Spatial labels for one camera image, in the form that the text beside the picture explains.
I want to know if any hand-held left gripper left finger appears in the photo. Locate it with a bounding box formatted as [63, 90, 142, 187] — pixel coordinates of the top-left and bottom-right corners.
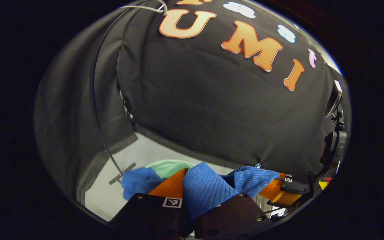
[110, 168, 189, 240]

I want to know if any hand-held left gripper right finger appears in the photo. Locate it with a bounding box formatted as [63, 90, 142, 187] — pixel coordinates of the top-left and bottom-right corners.
[194, 192, 273, 240]

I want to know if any blue corduroy jacket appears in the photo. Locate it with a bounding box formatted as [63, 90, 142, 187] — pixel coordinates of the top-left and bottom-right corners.
[121, 162, 281, 222]

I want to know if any black clothes rack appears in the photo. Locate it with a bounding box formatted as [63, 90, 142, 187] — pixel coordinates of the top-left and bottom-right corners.
[90, 5, 136, 186]

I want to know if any white clothes hanger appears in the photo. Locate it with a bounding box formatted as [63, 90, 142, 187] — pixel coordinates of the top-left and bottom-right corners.
[119, 0, 168, 16]

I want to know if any black backdrop cloth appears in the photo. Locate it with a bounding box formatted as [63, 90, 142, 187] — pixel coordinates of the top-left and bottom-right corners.
[34, 0, 349, 204]

